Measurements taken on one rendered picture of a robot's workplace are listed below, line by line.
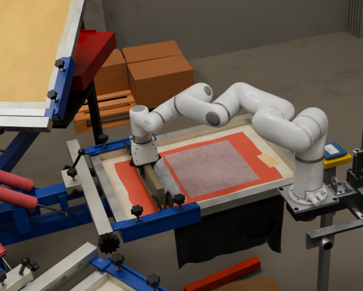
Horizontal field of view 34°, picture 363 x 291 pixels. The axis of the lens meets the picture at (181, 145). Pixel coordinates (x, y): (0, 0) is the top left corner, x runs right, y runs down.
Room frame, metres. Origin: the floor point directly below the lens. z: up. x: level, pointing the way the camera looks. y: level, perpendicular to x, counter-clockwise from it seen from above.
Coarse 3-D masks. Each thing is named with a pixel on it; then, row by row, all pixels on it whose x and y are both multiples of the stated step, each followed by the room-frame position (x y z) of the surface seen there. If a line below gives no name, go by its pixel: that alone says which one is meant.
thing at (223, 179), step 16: (240, 160) 2.10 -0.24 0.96; (256, 160) 2.09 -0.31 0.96; (176, 176) 2.02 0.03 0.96; (192, 176) 2.01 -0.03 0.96; (208, 176) 2.00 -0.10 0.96; (224, 176) 1.99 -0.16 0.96; (240, 176) 1.98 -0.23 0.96; (256, 176) 1.97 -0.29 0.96; (272, 176) 1.96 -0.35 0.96; (128, 192) 1.94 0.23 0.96; (144, 192) 1.93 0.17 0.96; (192, 192) 1.90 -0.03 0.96; (208, 192) 1.89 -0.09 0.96; (224, 192) 1.88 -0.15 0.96; (144, 208) 1.82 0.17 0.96
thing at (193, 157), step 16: (192, 144) 2.26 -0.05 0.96; (208, 144) 2.25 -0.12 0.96; (224, 144) 2.23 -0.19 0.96; (240, 144) 2.22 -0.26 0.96; (128, 160) 2.18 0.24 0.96; (176, 160) 2.14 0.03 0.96; (192, 160) 2.13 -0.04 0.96; (208, 160) 2.12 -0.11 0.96; (224, 160) 2.11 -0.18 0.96; (128, 176) 2.06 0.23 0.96
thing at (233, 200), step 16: (192, 128) 2.34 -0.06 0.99; (208, 128) 2.34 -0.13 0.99; (224, 128) 2.36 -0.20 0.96; (160, 144) 2.27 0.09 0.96; (272, 144) 2.15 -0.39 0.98; (96, 160) 2.15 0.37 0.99; (288, 160) 2.01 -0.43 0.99; (112, 192) 1.90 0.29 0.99; (240, 192) 1.82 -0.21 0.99; (256, 192) 1.81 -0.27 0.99; (272, 192) 1.83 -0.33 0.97; (112, 208) 1.80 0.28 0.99; (208, 208) 1.75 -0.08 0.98; (224, 208) 1.77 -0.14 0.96
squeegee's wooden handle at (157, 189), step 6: (144, 168) 1.96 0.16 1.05; (150, 168) 1.94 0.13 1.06; (150, 174) 1.90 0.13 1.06; (156, 174) 1.90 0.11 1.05; (150, 180) 1.88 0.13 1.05; (156, 180) 1.86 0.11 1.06; (150, 186) 1.89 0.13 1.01; (156, 186) 1.81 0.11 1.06; (162, 186) 1.81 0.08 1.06; (156, 192) 1.80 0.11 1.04; (162, 192) 1.80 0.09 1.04; (162, 198) 1.80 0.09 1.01
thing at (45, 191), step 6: (48, 186) 1.91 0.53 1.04; (54, 186) 1.91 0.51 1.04; (60, 186) 1.90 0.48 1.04; (36, 192) 1.88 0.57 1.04; (42, 192) 1.87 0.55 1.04; (48, 192) 1.87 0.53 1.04; (54, 192) 1.87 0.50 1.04; (60, 192) 1.87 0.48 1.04; (66, 192) 1.87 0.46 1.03; (42, 198) 1.85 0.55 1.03; (48, 198) 1.85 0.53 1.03; (54, 198) 1.86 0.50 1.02; (72, 198) 1.88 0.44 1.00; (42, 204) 1.84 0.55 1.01; (48, 204) 1.85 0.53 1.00
